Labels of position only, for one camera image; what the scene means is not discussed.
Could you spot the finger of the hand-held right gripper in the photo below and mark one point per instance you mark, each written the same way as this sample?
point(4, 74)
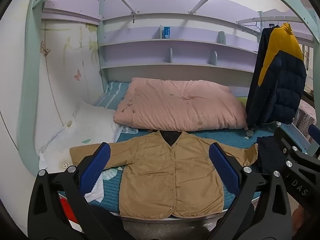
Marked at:
point(285, 142)
point(314, 132)

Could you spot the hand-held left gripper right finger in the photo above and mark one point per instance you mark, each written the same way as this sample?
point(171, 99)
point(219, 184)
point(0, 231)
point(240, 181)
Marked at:
point(223, 167)

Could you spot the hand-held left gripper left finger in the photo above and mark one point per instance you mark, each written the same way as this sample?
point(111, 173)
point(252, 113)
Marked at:
point(98, 165)

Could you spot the tan button-up jacket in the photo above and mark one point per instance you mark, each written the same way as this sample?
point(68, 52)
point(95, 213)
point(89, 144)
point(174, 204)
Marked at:
point(155, 180)

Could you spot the pink checkered cloth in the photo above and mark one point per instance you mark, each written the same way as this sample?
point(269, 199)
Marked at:
point(305, 115)

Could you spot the teal quilted bed mat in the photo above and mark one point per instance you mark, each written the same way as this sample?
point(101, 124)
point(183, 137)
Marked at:
point(112, 192)

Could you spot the white pillow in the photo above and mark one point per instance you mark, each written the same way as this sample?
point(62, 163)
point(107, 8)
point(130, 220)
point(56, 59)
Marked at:
point(82, 125)

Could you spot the dark navy hanging coat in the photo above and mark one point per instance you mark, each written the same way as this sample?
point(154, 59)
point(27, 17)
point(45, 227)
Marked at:
point(252, 105)

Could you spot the navy and yellow puffer jacket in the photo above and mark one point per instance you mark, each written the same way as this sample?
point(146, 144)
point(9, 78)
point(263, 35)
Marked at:
point(285, 87)

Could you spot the red and white object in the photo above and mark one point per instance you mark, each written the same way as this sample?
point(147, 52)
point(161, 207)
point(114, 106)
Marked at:
point(66, 210)

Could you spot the light green cloth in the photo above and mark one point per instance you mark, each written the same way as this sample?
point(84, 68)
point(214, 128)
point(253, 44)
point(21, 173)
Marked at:
point(242, 101)

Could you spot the striped blue pillow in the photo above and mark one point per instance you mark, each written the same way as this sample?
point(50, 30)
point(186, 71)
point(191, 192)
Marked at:
point(112, 92)

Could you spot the pink quilt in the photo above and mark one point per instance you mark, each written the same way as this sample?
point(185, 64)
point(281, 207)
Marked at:
point(175, 105)

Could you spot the small blue box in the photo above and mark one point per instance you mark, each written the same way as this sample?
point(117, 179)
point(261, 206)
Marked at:
point(167, 32)

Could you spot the pale green bunk bed frame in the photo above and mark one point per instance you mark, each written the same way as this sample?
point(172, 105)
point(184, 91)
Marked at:
point(28, 92)

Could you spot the lavender wall shelf unit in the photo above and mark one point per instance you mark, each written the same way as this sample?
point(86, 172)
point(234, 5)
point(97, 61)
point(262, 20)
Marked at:
point(190, 52)

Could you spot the white clothes rail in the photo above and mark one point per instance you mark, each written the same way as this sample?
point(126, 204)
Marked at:
point(252, 20)

